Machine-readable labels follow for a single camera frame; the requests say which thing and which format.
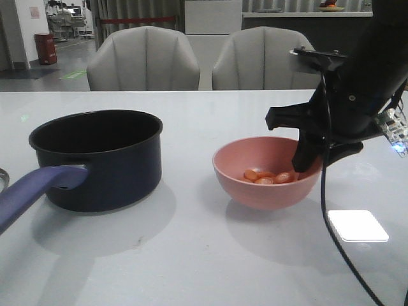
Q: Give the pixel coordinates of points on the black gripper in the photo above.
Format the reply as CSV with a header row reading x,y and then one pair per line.
x,y
348,115

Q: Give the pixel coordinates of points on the pink plastic bowl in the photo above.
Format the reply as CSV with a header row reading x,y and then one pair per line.
x,y
264,153

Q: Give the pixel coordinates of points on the orange ham slices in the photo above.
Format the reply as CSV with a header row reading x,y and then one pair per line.
x,y
269,178

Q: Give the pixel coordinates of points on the glass pot lid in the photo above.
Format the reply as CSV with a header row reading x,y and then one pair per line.
x,y
5,179

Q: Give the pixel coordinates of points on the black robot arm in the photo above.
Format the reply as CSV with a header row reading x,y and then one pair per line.
x,y
353,89

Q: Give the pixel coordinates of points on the right grey upholstered chair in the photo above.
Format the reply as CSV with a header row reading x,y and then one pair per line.
x,y
259,59

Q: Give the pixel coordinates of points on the grey upholstered chair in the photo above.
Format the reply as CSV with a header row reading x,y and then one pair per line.
x,y
144,58
259,59

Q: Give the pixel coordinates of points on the green circuit board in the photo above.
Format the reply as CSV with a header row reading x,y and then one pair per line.
x,y
392,122

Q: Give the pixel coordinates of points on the dark sideboard cabinet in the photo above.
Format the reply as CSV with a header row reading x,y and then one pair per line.
x,y
327,31

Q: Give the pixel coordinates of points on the fruit plate on sideboard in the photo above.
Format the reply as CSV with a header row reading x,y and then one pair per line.
x,y
330,6

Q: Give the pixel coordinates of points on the white cabinet panel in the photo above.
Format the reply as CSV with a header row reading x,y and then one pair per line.
x,y
212,17

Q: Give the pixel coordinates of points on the left grey upholstered chair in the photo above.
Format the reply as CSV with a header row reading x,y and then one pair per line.
x,y
144,58

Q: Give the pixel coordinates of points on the dark blue saucepan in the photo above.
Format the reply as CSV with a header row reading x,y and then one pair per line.
x,y
89,162

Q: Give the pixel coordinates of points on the red belt barrier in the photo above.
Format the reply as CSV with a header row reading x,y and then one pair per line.
x,y
138,20

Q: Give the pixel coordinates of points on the grey curtain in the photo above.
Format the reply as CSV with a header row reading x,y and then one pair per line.
x,y
133,9

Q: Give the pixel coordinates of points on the red trash bin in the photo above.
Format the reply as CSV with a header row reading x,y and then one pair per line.
x,y
45,48

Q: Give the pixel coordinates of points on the dark floor mat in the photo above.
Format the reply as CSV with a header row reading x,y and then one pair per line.
x,y
26,74

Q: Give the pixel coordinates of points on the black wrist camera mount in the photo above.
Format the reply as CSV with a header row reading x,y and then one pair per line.
x,y
312,61

